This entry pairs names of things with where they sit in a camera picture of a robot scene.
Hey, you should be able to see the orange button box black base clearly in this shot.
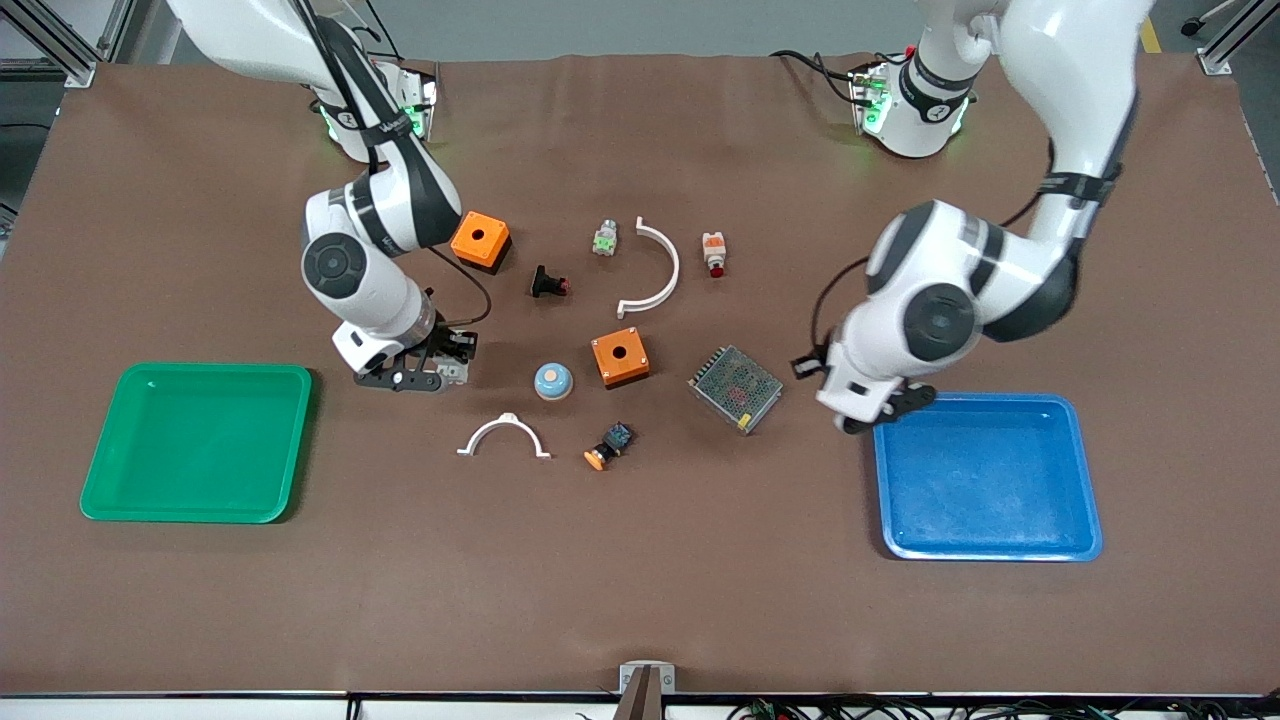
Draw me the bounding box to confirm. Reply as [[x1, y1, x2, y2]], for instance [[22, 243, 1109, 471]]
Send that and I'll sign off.
[[589, 326, 651, 390], [449, 209, 513, 276]]

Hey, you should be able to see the blue plastic tray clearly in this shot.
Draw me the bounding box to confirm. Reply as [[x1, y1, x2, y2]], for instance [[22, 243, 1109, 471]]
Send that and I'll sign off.
[[873, 392, 1104, 563]]

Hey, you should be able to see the metal mesh power supply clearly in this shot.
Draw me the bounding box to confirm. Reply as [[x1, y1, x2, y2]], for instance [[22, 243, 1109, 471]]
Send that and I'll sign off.
[[686, 344, 785, 436]]

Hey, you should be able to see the yellow mushroom push button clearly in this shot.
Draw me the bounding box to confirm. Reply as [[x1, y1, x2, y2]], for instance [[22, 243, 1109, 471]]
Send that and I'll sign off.
[[584, 421, 635, 473]]

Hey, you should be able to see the green plastic tray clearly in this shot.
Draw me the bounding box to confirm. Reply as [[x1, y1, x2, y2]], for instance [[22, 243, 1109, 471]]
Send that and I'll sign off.
[[80, 362, 314, 525]]

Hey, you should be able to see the brown table cover mat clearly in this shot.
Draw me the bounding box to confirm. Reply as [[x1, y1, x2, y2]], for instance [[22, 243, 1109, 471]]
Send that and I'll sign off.
[[0, 52, 1280, 699]]

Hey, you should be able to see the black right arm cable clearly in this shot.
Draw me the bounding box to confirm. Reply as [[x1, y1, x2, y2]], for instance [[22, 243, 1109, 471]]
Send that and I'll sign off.
[[428, 243, 495, 330]]

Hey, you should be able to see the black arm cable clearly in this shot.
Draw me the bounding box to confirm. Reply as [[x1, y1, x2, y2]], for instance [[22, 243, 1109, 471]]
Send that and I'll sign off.
[[428, 243, 495, 330], [793, 254, 873, 380]]

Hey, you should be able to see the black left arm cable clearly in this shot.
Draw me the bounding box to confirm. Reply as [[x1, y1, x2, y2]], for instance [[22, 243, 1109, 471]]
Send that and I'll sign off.
[[793, 254, 873, 380]]

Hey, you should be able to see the small white curved bracket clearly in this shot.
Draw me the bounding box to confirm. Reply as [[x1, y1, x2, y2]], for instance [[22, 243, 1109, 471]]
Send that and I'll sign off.
[[457, 412, 553, 460]]

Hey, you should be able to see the large white curved bracket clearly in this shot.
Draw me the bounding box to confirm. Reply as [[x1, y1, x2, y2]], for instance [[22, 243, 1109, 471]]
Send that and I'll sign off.
[[615, 215, 682, 320]]

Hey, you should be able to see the black cable bundle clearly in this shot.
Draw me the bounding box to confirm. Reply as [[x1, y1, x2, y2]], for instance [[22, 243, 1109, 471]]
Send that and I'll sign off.
[[725, 696, 1280, 720]]

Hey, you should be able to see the black base cable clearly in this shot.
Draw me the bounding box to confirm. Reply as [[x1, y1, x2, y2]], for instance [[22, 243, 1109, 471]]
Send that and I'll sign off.
[[769, 47, 863, 107]]

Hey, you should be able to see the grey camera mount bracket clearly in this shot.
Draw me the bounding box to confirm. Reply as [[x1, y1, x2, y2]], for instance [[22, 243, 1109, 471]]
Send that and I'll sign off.
[[617, 661, 677, 720]]

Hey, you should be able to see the aluminium frame profile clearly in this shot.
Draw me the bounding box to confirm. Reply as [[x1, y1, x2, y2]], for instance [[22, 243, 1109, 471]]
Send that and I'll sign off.
[[1194, 0, 1280, 77], [0, 0, 137, 89]]

